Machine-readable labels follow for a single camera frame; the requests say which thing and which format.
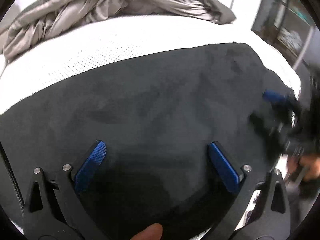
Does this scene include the black pants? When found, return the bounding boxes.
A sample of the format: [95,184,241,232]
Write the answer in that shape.
[1,43,293,239]

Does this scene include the person's right hand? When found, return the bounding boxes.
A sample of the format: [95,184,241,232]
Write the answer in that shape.
[287,154,320,181]

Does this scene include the person's left hand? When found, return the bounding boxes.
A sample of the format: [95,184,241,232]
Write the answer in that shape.
[131,223,163,240]

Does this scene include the white mesh mattress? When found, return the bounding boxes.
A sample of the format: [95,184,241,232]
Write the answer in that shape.
[1,15,301,116]

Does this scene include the grey rumpled duvet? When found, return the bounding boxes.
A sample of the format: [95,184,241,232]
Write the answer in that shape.
[1,0,236,61]

